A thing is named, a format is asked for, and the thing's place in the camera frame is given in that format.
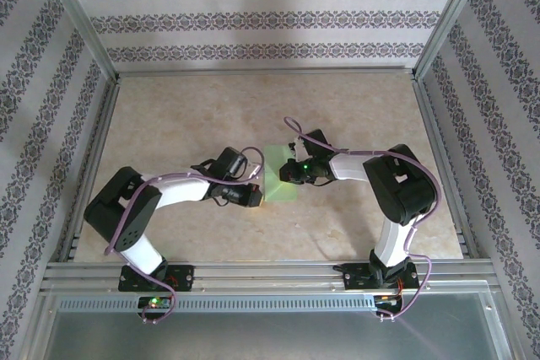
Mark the aluminium mounting rail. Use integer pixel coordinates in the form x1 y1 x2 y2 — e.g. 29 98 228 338
41 261 497 294

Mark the aluminium cross rail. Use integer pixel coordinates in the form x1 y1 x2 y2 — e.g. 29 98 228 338
113 65 423 78

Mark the small circuit board green light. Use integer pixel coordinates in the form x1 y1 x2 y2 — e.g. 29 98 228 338
138 296 172 309

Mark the grey metal sheet panel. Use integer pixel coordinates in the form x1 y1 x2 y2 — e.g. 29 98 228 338
41 309 507 360

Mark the aluminium frame post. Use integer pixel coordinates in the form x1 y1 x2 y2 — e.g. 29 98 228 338
411 0 497 81
33 0 122 83

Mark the purple cable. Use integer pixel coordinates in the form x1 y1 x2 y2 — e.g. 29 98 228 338
283 116 442 322
103 147 267 326

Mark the aluminium side rail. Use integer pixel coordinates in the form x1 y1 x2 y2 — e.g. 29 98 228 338
411 75 484 260
54 77 123 264

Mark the slotted grey cable duct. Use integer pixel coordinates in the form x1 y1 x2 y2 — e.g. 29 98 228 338
57 294 376 313

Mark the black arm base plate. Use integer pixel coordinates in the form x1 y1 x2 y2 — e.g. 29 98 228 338
119 265 196 293
343 262 421 293

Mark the light green paper sheet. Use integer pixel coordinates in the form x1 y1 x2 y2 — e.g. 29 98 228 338
262 144 297 204

